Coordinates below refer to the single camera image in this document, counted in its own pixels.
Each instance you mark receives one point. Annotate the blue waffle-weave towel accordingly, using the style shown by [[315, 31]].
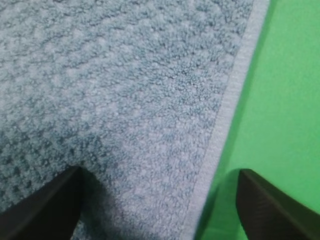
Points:
[[140, 93]]

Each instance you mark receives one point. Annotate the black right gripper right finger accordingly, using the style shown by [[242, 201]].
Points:
[[267, 213]]

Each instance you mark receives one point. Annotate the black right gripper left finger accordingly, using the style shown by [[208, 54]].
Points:
[[50, 213]]

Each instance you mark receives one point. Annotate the green cloth table cover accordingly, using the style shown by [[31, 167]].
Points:
[[276, 127]]

